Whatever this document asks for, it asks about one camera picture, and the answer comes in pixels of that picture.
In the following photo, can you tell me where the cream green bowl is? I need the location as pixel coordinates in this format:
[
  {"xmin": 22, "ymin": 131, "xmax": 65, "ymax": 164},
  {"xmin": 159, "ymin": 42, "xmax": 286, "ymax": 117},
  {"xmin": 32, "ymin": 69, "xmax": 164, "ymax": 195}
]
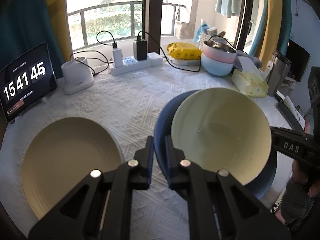
[{"xmin": 171, "ymin": 88, "xmax": 272, "ymax": 185}]

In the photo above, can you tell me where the operator hand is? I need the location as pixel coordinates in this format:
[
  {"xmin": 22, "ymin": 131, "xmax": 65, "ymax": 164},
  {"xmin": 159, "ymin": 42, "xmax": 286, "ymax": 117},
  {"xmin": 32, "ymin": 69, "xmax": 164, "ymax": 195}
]
[{"xmin": 292, "ymin": 160, "xmax": 319, "ymax": 198}]

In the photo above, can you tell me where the cream plate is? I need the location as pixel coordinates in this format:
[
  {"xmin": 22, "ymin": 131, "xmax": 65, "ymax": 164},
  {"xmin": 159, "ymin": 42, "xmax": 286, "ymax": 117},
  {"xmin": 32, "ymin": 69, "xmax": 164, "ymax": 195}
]
[{"xmin": 21, "ymin": 117, "xmax": 124, "ymax": 219}]

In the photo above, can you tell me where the yellow tissue pack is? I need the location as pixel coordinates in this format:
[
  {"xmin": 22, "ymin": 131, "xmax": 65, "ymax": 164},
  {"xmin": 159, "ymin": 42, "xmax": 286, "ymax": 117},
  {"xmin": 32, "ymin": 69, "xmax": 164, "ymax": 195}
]
[{"xmin": 232, "ymin": 65, "xmax": 268, "ymax": 98}]

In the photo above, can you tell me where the white textured tablecloth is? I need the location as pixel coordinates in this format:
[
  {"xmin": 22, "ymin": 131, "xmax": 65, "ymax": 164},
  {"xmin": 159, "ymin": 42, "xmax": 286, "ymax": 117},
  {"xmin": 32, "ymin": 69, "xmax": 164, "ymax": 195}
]
[{"xmin": 0, "ymin": 60, "xmax": 296, "ymax": 240}]

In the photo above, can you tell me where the dark grey cloth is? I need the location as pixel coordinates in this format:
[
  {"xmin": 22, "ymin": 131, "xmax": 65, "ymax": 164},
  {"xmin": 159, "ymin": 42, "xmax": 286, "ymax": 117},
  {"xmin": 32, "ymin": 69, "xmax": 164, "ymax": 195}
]
[{"xmin": 234, "ymin": 50, "xmax": 263, "ymax": 72}]

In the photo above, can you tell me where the light blue bowl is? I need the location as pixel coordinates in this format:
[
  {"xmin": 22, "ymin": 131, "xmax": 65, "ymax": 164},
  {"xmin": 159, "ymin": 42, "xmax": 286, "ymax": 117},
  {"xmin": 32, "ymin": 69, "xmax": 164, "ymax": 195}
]
[{"xmin": 201, "ymin": 54, "xmax": 234, "ymax": 77}]

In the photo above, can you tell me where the pink steel-lined bowl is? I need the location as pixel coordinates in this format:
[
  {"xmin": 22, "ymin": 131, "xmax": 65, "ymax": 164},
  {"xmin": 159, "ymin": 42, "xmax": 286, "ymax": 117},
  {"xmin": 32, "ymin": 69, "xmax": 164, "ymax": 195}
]
[{"xmin": 202, "ymin": 41, "xmax": 237, "ymax": 63}]

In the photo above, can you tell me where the white desk lamp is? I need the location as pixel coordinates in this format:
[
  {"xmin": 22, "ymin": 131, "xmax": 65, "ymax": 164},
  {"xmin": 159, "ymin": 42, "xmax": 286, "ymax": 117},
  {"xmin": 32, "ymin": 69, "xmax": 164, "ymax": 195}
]
[{"xmin": 39, "ymin": 0, "xmax": 95, "ymax": 95}]

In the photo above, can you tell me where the tablet showing clock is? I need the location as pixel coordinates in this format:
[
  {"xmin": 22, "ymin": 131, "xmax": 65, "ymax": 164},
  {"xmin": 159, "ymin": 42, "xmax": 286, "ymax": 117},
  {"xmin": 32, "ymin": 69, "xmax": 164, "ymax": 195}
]
[{"xmin": 1, "ymin": 43, "xmax": 57, "ymax": 123}]

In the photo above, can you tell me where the white power strip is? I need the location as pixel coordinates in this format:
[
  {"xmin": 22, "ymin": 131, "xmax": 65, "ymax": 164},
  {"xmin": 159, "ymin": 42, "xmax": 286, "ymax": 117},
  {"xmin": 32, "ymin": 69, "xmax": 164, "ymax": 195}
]
[{"xmin": 110, "ymin": 52, "xmax": 163, "ymax": 76}]

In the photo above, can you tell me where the white perforated basket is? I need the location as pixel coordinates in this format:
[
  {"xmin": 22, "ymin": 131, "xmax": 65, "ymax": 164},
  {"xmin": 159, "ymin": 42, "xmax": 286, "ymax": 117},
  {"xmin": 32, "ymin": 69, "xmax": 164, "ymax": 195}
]
[{"xmin": 199, "ymin": 33, "xmax": 227, "ymax": 51}]

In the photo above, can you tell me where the white charger adapter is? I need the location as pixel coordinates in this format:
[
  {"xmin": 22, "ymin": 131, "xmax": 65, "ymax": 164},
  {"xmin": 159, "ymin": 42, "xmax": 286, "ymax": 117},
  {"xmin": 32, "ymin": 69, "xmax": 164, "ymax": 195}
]
[{"xmin": 112, "ymin": 47, "xmax": 123, "ymax": 68}]

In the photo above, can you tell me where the yellow wet wipes pack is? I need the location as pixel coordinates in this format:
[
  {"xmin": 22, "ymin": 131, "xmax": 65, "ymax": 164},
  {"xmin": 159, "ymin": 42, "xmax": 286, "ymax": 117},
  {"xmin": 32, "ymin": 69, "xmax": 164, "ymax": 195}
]
[{"xmin": 167, "ymin": 42, "xmax": 202, "ymax": 60}]

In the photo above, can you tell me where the black charger brick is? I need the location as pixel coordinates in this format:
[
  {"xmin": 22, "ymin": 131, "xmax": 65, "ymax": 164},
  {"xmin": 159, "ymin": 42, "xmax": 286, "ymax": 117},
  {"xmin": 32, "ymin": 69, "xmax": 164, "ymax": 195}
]
[{"xmin": 133, "ymin": 37, "xmax": 148, "ymax": 61}]

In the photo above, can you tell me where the black charger cable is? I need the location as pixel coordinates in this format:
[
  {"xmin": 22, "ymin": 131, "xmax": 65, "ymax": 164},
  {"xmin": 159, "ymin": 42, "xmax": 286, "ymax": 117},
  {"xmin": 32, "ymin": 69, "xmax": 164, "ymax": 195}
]
[{"xmin": 137, "ymin": 30, "xmax": 241, "ymax": 73}]

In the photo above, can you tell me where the black lamp cable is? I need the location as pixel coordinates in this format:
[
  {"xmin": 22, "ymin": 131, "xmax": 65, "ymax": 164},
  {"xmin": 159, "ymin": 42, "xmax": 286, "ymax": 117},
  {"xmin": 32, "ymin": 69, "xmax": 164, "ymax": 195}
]
[{"xmin": 69, "ymin": 30, "xmax": 118, "ymax": 76}]

